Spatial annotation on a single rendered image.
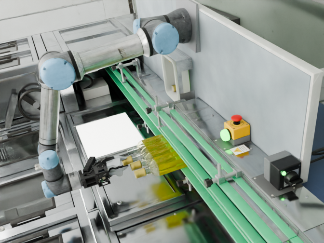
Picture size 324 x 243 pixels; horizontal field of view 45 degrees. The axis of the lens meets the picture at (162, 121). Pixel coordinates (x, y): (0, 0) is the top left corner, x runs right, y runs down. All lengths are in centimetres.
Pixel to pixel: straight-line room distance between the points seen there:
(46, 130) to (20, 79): 90
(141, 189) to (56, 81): 63
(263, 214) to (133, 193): 71
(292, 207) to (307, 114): 27
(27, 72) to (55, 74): 107
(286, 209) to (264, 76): 41
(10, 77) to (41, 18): 277
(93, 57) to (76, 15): 382
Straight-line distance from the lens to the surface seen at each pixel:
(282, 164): 122
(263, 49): 125
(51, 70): 142
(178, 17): 168
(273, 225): 117
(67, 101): 257
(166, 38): 150
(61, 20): 525
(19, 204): 196
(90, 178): 166
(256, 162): 136
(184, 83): 182
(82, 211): 175
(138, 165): 166
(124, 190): 176
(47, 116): 164
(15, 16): 522
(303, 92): 114
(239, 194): 127
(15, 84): 253
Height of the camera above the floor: 140
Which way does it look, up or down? 15 degrees down
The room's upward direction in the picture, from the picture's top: 107 degrees counter-clockwise
